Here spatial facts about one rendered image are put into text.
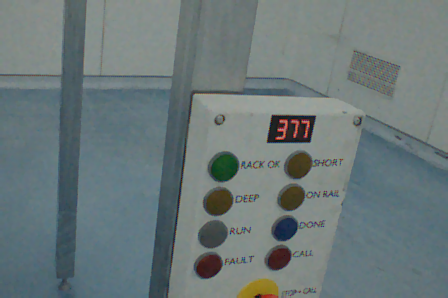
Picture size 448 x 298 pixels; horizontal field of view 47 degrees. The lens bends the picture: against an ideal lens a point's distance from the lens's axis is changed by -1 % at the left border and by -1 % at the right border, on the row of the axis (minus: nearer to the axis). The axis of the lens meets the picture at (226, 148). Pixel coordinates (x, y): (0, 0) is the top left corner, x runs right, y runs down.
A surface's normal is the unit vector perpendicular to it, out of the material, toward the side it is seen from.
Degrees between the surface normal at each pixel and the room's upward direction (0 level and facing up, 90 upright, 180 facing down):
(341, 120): 90
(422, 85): 90
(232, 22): 90
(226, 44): 90
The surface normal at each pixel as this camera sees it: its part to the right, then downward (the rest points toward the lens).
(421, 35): -0.87, 0.05
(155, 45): 0.48, 0.38
